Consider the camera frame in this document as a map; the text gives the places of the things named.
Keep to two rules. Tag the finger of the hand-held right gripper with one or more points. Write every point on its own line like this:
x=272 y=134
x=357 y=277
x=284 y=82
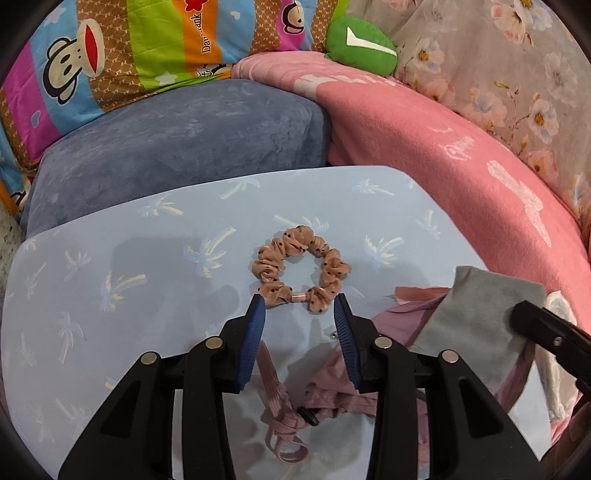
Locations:
x=549 y=332

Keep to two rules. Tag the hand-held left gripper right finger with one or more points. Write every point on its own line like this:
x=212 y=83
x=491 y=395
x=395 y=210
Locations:
x=348 y=346

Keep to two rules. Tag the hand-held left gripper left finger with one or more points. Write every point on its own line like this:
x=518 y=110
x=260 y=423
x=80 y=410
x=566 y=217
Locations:
x=251 y=346

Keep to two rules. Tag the grey cloth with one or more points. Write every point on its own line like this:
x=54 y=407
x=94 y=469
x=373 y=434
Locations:
x=480 y=314

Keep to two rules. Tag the beige dotted scrunchie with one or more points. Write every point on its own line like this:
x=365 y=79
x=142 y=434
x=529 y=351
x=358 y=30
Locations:
x=272 y=251

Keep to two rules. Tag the pink blanket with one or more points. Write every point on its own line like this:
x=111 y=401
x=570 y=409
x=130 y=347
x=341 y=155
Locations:
x=392 y=129

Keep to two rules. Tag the blue-grey velvet cushion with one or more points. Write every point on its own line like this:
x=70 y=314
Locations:
x=184 y=134

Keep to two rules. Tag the green plush cushion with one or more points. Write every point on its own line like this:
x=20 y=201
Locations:
x=351 y=60

